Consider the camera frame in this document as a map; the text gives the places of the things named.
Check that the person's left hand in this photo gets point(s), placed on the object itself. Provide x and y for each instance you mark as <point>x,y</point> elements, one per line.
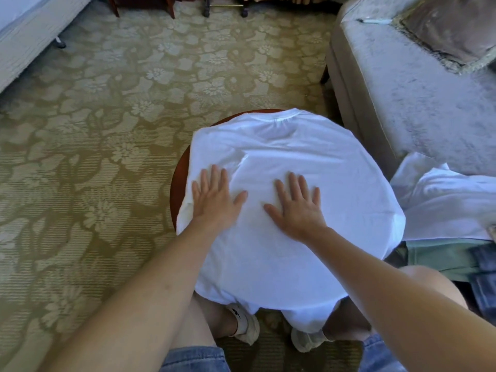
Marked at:
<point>215,203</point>

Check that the person's right hand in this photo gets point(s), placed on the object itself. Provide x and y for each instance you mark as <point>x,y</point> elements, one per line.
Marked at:
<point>298,214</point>

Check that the plain white T-shirt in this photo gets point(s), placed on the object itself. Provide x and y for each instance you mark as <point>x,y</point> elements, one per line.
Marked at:
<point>310,151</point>

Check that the pile of clothes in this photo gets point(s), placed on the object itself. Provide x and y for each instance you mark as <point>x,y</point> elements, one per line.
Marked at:
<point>446,205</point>

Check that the person's left forearm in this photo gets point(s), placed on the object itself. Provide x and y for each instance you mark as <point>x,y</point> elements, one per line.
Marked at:
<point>132,306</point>

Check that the person's right forearm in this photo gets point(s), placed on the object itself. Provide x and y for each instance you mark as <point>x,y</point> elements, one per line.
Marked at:
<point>411,306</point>

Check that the person's right leg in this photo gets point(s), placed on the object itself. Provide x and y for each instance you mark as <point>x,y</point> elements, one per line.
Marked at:
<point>430,286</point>

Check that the round wooden table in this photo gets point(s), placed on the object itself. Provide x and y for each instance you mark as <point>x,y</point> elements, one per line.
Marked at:
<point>178,182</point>

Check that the white sneaker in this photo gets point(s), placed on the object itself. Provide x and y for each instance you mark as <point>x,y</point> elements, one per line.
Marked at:
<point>310,339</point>
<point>246,325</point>

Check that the blue denim shorts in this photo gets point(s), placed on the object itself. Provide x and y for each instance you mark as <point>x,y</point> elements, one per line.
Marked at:
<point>194,358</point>

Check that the grey velvet chaise sofa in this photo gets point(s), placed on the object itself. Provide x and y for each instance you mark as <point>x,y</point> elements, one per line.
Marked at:
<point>411,96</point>

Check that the black valet stand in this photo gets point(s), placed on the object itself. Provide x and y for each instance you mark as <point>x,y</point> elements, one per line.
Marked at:
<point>225,5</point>

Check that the small white flat object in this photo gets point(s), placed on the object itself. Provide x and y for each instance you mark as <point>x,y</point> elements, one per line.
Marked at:
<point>376,21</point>

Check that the dark wooden nightstand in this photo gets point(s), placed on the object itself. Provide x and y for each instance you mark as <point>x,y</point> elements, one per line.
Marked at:
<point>139,2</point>

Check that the brown fringed cushion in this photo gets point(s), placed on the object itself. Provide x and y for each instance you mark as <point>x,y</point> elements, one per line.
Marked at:
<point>457,27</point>

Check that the white bed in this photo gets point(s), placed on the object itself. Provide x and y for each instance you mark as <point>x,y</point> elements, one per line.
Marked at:
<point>31,31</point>

